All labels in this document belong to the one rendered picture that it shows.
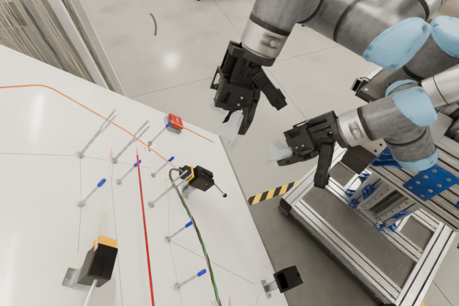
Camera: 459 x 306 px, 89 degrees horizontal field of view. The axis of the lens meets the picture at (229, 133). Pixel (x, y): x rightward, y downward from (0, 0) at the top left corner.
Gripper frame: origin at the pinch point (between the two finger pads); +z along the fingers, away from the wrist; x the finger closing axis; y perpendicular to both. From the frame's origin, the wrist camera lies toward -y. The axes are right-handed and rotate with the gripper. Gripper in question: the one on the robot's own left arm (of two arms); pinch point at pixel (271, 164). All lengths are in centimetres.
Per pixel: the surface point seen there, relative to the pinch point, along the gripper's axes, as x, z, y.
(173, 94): -123, 144, 74
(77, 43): 10, 44, 63
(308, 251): -79, 49, -81
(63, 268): 45.0, 14.1, 4.4
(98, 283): 43.6, 7.6, 1.1
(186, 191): 13.6, 20.1, 2.9
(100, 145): 27.7, 23.1, 22.4
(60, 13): 15, 37, 69
